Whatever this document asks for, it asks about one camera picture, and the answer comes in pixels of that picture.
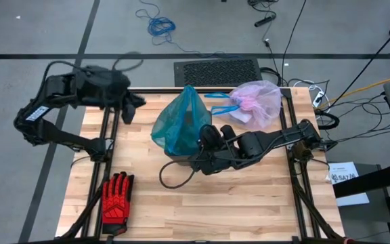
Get black metal rig frame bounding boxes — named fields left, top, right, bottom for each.
left=55, top=87, right=350, bottom=244

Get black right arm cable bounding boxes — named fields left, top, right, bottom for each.
left=158, top=158, right=202, bottom=190

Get black side table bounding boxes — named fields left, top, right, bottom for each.
left=332, top=79, right=390, bottom=244

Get black floor cable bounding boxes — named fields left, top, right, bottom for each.
left=280, top=0, right=307, bottom=86

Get pale pink trash bag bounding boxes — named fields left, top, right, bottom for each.
left=204, top=80, right=283, bottom=131

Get black perforated computer case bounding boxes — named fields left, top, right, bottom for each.
left=173, top=57, right=263, bottom=88

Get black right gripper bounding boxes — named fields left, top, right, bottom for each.
left=190, top=150, right=247, bottom=176

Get black cable coil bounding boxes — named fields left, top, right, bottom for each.
left=313, top=108, right=341, bottom=131

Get white printed paper sheet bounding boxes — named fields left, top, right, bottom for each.
left=326, top=161, right=370, bottom=207

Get blue coiled cable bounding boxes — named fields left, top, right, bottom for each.
left=135, top=0, right=242, bottom=59

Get white power strip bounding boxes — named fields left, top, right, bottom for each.
left=311, top=90, right=326, bottom=109

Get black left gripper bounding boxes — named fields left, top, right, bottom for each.
left=111, top=79, right=148, bottom=110

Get black power strip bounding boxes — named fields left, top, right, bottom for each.
left=253, top=13, right=278, bottom=28

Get teal trash bag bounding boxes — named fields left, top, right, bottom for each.
left=150, top=84, right=213, bottom=157

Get red work glove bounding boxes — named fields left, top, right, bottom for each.
left=100, top=171, right=135, bottom=236

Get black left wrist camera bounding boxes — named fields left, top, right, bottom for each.
left=121, top=101, right=137, bottom=125

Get yellow cable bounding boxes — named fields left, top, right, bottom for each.
left=318, top=74, right=390, bottom=110

